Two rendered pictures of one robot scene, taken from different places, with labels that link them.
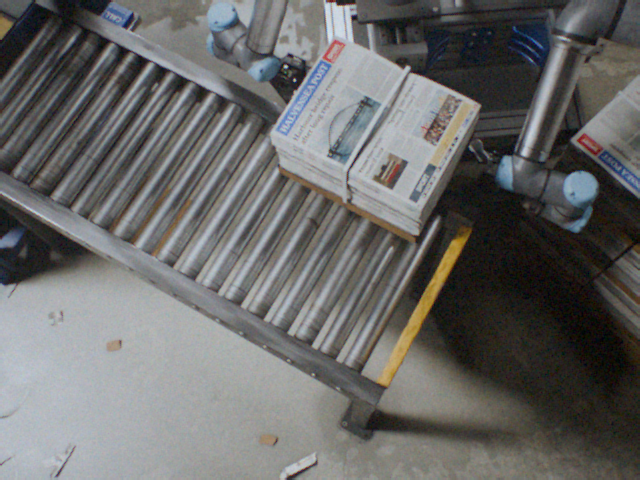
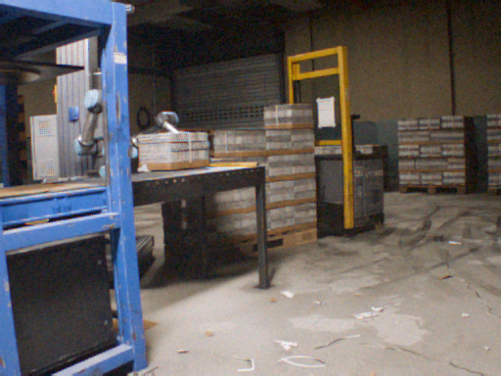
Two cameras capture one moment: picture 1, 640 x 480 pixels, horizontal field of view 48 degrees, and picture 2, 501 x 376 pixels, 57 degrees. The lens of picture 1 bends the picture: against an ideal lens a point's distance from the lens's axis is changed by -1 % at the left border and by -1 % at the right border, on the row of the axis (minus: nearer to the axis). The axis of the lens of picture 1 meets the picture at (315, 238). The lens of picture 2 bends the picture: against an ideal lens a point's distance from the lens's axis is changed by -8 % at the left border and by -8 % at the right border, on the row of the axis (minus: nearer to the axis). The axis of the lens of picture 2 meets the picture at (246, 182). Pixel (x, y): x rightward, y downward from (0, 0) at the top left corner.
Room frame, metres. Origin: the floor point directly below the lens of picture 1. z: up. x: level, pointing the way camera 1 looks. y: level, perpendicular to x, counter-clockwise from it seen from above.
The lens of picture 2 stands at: (0.41, 3.12, 0.95)
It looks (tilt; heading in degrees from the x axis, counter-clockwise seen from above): 4 degrees down; 267
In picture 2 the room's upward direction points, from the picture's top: 2 degrees counter-clockwise
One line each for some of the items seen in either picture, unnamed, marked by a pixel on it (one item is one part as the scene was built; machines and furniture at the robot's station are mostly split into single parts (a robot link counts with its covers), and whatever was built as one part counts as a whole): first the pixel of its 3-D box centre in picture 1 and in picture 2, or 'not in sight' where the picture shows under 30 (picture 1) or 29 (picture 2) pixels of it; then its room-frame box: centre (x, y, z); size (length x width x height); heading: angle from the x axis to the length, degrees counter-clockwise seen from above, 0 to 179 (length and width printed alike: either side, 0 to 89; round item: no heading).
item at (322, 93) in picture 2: not in sight; (320, 108); (-0.59, -1.85, 1.27); 0.57 x 0.01 x 0.65; 126
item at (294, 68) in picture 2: not in sight; (296, 138); (-0.38, -2.10, 0.97); 0.09 x 0.09 x 1.75; 36
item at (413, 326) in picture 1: (426, 304); (231, 164); (0.36, -0.24, 0.81); 0.43 x 0.03 x 0.02; 144
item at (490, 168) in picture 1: (504, 179); not in sight; (0.63, -0.47, 0.82); 0.12 x 0.08 x 0.09; 54
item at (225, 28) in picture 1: (228, 29); not in sight; (1.08, 0.15, 0.92); 0.11 x 0.08 x 0.11; 33
